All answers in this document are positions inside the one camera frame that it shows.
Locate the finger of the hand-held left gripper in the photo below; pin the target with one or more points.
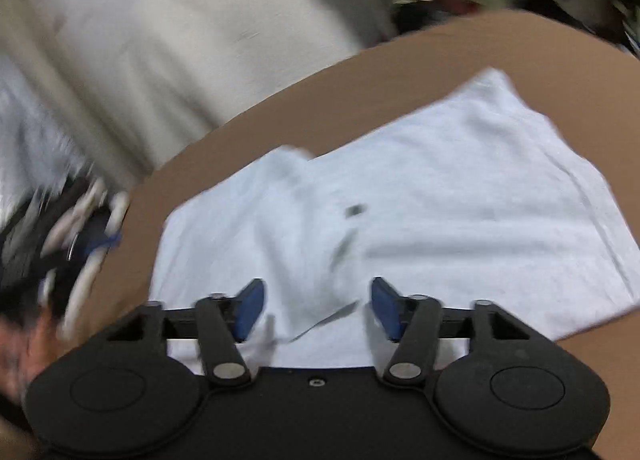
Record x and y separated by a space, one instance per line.
102 246

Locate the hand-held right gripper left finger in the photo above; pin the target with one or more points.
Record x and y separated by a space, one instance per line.
249 310

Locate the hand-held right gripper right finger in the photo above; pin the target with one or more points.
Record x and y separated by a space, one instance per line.
386 310

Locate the light grey t-shirt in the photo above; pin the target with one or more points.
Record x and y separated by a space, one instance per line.
450 190

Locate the dark clothes pile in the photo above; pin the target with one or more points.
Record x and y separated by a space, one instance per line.
415 15

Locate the person's left hand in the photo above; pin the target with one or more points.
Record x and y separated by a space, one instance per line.
40 340

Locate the silver foil sheet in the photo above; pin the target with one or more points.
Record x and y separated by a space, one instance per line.
30 150

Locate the beige curtain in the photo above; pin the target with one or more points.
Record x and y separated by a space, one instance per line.
60 90

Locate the white hanging cloth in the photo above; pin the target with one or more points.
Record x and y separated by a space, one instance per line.
210 40

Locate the red cloth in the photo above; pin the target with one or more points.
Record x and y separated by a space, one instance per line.
457 2

